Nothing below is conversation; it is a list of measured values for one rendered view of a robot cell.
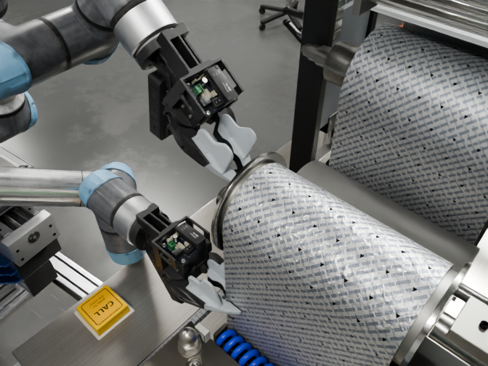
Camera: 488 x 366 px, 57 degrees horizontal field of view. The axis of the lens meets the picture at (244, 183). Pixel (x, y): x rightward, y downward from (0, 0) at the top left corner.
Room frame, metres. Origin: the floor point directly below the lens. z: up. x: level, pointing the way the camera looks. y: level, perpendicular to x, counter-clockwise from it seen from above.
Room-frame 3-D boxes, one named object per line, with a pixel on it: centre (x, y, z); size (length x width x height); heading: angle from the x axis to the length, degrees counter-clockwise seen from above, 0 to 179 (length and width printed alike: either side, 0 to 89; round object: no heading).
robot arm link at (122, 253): (0.56, 0.23, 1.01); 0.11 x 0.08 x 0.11; 16
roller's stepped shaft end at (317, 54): (0.65, -0.12, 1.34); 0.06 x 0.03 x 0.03; 48
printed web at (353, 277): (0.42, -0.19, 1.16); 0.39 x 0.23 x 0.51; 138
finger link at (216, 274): (0.38, 0.02, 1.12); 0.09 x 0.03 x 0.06; 49
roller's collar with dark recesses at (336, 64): (0.61, -0.16, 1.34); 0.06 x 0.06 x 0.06; 48
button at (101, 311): (0.44, 0.27, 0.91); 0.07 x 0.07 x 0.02; 48
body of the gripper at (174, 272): (0.44, 0.11, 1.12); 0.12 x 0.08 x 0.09; 48
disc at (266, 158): (0.41, -0.01, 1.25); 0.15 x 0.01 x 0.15; 138
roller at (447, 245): (0.41, -0.18, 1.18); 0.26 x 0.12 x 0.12; 48
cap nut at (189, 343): (0.31, 0.08, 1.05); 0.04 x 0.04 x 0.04
